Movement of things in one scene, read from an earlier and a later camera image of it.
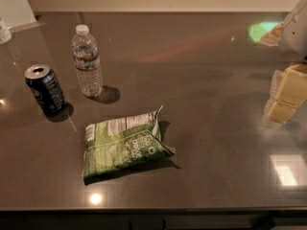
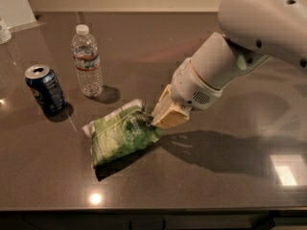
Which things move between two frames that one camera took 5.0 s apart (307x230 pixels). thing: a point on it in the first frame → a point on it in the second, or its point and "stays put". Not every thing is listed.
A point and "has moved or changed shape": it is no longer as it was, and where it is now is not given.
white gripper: [296, 35] → [191, 86]
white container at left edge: [6, 35] stays put
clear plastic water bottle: [86, 58] stays put
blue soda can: [45, 83] stays put
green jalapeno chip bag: [123, 145] has moved or changed shape
